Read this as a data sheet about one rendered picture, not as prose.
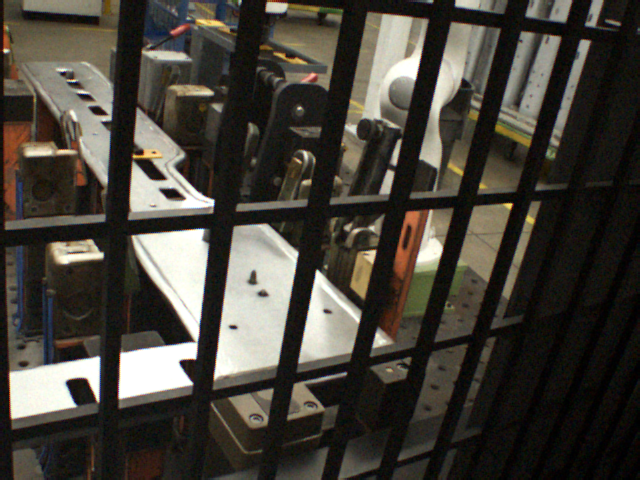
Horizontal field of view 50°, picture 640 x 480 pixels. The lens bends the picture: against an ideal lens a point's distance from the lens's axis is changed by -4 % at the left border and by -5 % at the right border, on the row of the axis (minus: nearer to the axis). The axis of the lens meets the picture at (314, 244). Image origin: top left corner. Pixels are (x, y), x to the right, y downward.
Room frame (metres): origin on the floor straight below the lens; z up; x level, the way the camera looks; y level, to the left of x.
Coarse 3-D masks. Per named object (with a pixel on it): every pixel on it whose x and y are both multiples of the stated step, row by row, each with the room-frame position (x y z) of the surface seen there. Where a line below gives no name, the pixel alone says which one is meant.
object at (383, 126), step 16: (368, 128) 0.87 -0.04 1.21; (384, 128) 0.90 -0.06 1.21; (400, 128) 0.89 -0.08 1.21; (368, 144) 0.90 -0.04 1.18; (384, 144) 0.88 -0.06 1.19; (368, 160) 0.90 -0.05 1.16; (384, 160) 0.88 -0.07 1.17; (368, 176) 0.88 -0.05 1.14; (384, 176) 0.89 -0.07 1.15; (352, 192) 0.89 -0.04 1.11; (368, 192) 0.87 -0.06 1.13; (352, 224) 0.87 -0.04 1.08
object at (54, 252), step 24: (96, 240) 0.76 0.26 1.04; (48, 264) 0.71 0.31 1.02; (72, 264) 0.70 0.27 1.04; (96, 264) 0.71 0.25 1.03; (48, 288) 0.71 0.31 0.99; (72, 288) 0.70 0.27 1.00; (96, 288) 0.71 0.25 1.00; (48, 312) 0.69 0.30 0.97; (72, 312) 0.70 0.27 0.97; (96, 312) 0.71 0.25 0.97; (48, 336) 0.68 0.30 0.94; (72, 336) 0.70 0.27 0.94; (96, 336) 0.72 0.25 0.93; (48, 360) 0.69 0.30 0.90; (72, 360) 0.71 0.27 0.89; (72, 384) 0.71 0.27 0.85; (48, 456) 0.69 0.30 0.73; (72, 456) 0.70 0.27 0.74
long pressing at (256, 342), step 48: (48, 96) 1.45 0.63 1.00; (96, 96) 1.50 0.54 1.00; (96, 144) 1.20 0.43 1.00; (144, 144) 1.25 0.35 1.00; (144, 192) 1.02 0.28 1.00; (192, 192) 1.05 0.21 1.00; (144, 240) 0.86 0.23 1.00; (192, 240) 0.89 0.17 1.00; (240, 240) 0.92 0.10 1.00; (192, 288) 0.76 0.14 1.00; (240, 288) 0.78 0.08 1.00; (288, 288) 0.81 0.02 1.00; (336, 288) 0.82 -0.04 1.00; (192, 336) 0.67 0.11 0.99; (240, 336) 0.68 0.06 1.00; (336, 336) 0.71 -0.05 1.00; (384, 336) 0.73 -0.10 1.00
